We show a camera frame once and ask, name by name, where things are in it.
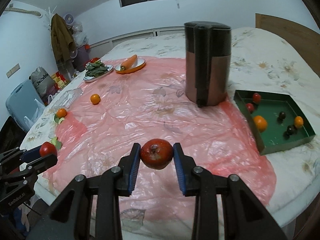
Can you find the blue suitcase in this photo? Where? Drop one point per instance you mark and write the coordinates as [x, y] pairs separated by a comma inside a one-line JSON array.
[[19, 103]]

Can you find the white plate with rim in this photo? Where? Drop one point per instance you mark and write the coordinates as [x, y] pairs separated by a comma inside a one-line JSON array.
[[97, 75]]

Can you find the green vegetable piece lower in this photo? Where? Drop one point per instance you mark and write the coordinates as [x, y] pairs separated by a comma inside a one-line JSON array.
[[56, 143]]

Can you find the red yellow snack box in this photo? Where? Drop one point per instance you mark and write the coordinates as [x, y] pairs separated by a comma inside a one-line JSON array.
[[60, 81]]

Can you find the green vegetable piece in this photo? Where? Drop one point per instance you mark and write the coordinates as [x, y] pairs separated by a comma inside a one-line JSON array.
[[56, 143], [58, 120]]

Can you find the copper black electric kettle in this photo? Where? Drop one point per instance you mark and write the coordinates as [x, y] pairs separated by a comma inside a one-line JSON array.
[[207, 62]]

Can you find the small orange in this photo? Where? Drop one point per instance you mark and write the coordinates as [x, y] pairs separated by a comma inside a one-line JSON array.
[[95, 99], [61, 113]]

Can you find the olive jacket on rack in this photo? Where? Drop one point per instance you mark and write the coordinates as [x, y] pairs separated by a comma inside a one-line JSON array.
[[62, 39]]

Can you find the dark plum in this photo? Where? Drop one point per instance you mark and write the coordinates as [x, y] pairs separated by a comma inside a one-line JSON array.
[[291, 129], [281, 116]]

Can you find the carrot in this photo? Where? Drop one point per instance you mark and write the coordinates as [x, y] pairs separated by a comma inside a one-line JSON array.
[[128, 62]]

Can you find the green tray box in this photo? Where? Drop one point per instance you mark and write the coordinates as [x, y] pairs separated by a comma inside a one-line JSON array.
[[275, 138]]

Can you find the pink plastic sheet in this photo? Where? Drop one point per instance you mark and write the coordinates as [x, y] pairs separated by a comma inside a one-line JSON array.
[[149, 104]]

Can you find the white plastic bag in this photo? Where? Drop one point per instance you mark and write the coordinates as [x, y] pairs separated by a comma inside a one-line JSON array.
[[38, 110]]

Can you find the grey bag with lettering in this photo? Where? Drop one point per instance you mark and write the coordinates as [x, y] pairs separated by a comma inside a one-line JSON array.
[[42, 81]]

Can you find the small white fan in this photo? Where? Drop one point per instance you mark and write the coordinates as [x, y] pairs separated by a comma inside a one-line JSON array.
[[69, 19]]

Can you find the large orange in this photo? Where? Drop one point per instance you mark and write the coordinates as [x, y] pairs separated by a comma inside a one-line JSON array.
[[260, 123]]

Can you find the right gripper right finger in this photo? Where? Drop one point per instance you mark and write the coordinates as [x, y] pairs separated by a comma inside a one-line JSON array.
[[244, 216]]

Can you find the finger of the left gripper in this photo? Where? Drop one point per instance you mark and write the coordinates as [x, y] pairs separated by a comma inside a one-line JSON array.
[[31, 153], [34, 168]]

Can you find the clear glass dish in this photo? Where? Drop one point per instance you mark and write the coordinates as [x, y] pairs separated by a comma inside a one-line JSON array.
[[67, 99]]

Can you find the floral bed quilt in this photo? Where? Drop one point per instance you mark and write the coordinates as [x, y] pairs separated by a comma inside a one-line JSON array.
[[262, 62]]

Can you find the purple bin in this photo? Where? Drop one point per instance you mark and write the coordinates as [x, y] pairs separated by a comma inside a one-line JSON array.
[[81, 59]]

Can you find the red apple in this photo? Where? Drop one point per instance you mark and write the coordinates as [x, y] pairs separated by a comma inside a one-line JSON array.
[[250, 107], [156, 154], [47, 148], [256, 98]]

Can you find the green leafy vegetables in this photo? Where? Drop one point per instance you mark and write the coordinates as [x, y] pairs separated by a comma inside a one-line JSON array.
[[93, 67]]

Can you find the orange white oval dish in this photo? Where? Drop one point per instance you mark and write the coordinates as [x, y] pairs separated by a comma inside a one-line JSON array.
[[136, 65]]

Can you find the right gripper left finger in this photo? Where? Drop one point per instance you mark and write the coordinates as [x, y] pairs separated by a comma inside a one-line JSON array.
[[69, 216]]

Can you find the green vegetable piece upper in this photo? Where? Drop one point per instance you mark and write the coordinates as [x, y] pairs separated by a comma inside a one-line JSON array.
[[58, 120]]

